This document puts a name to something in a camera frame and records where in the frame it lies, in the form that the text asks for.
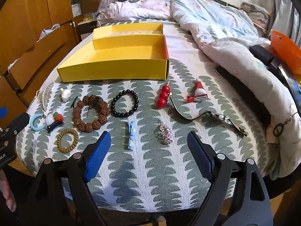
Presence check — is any leaf pattern bed cover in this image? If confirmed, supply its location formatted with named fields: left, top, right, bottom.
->
left=15, top=19, right=281, bottom=213

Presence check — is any floral quilt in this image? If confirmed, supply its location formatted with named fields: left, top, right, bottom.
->
left=97, top=0, right=300, bottom=178

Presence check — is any light blue bangle bracelet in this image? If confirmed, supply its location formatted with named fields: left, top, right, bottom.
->
left=29, top=113, right=47, bottom=132

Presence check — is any orange plastic object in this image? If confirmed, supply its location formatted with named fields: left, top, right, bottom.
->
left=270, top=30, right=301, bottom=75

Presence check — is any light blue bunny clip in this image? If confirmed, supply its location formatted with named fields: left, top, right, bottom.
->
left=128, top=121, right=136, bottom=150

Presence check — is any white plastic bag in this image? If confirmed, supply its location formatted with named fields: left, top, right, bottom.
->
left=38, top=24, right=60, bottom=41

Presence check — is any black bead bracelet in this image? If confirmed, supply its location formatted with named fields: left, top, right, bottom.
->
left=110, top=89, right=140, bottom=118

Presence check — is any person's left hand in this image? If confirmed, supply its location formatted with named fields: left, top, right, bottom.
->
left=1, top=170, right=16, bottom=212

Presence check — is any bedside nightstand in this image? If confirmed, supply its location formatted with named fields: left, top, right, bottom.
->
left=77, top=18, right=97, bottom=40

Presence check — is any wooden wardrobe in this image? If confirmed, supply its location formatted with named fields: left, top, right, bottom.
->
left=1, top=0, right=83, bottom=127

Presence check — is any pink gold flower clip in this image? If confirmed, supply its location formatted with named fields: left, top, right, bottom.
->
left=158, top=120, right=173, bottom=145

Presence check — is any pearl hair clip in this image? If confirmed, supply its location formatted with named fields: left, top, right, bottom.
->
left=36, top=81, right=54, bottom=111

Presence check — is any white fluffy hair clip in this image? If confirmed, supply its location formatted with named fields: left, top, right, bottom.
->
left=45, top=108, right=64, bottom=133

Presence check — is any red ball hair stick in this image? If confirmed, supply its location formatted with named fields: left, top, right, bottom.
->
left=156, top=82, right=171, bottom=108

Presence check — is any yellow cardboard box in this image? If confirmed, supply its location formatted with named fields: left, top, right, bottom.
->
left=57, top=22, right=169, bottom=82

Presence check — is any red santa hat clip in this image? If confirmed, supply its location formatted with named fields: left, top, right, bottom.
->
left=187, top=79, right=208, bottom=103

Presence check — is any white bunny figurine clip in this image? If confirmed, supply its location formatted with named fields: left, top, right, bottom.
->
left=60, top=88, right=71, bottom=102

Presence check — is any olive spiral hair tie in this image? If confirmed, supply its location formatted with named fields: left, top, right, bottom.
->
left=57, top=128, right=80, bottom=154

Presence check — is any brown rudraksha bead bracelet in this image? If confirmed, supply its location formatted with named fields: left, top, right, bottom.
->
left=71, top=94, right=111, bottom=133

